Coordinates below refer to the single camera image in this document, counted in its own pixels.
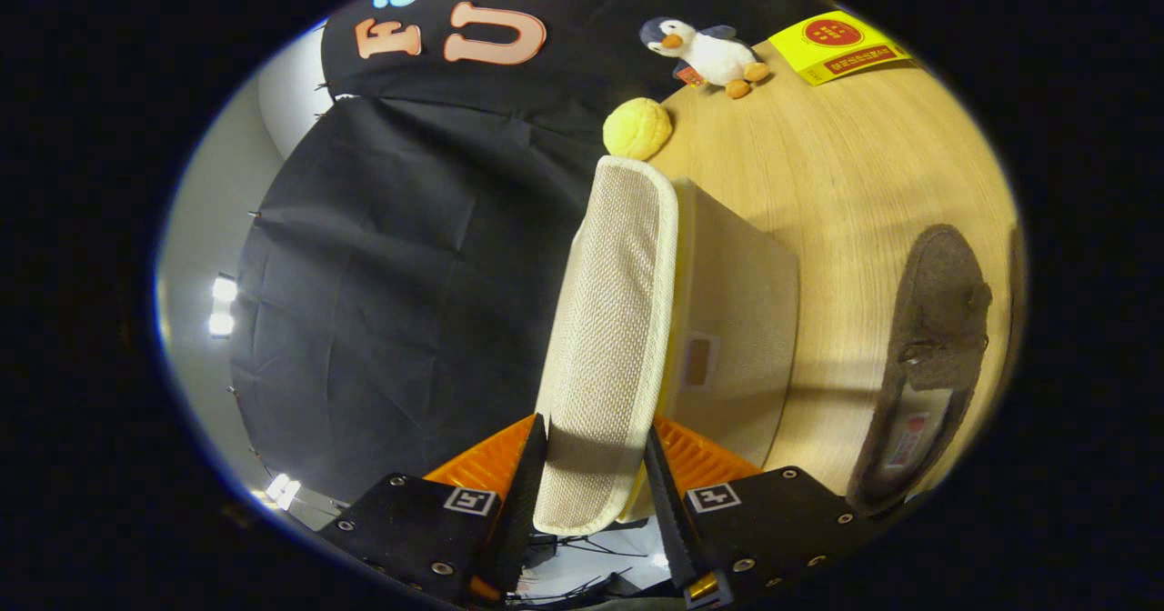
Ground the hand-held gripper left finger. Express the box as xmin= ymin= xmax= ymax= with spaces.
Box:
xmin=318 ymin=413 xmax=548 ymax=607

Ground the bright light fixture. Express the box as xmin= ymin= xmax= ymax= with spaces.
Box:
xmin=264 ymin=473 xmax=303 ymax=512
xmin=209 ymin=273 xmax=239 ymax=339

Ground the yellow book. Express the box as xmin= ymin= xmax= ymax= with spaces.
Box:
xmin=768 ymin=9 xmax=913 ymax=87

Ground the yellow bun toy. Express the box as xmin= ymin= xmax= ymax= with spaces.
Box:
xmin=602 ymin=97 xmax=675 ymax=162

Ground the penguin plush toy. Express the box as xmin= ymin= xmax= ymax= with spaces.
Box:
xmin=638 ymin=16 xmax=772 ymax=100

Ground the black backdrop cloth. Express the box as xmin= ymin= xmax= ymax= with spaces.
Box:
xmin=229 ymin=0 xmax=819 ymax=503

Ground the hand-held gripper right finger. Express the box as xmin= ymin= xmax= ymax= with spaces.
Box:
xmin=644 ymin=416 xmax=874 ymax=610

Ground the beige fabric storage box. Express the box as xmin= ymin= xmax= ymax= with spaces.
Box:
xmin=532 ymin=155 xmax=801 ymax=537

